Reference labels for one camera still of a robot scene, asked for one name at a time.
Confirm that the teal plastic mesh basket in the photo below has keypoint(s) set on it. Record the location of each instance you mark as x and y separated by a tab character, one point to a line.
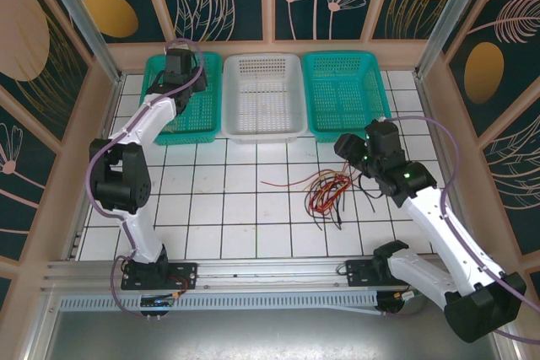
206	115
337	98

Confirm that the small black circuit board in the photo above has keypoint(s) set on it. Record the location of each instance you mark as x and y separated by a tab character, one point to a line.
157	302

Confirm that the aluminium table side rail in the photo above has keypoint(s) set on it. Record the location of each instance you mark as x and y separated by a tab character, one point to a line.
110	111
424	98

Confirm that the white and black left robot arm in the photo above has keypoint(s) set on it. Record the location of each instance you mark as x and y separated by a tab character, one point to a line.
143	124

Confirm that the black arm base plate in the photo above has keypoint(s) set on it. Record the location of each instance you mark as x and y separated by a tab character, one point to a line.
185	275
358	275

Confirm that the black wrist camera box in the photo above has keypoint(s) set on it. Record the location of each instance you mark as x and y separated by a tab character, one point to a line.
350	150
199	81

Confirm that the aluminium front rail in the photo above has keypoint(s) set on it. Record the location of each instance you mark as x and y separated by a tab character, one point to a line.
270	271

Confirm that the aluminium corner post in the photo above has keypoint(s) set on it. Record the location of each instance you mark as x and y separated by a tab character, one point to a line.
447	14
84	23

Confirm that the grey metal sheet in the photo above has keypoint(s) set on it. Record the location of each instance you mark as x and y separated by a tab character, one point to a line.
270	339

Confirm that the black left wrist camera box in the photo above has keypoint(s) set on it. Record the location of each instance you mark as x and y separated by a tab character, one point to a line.
199	81

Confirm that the white plastic mesh basket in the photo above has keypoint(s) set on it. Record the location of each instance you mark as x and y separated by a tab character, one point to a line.
263	134

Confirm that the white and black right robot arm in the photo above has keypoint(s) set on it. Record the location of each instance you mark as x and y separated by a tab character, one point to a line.
443	225

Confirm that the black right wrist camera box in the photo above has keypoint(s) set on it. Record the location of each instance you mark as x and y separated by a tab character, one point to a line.
350	150

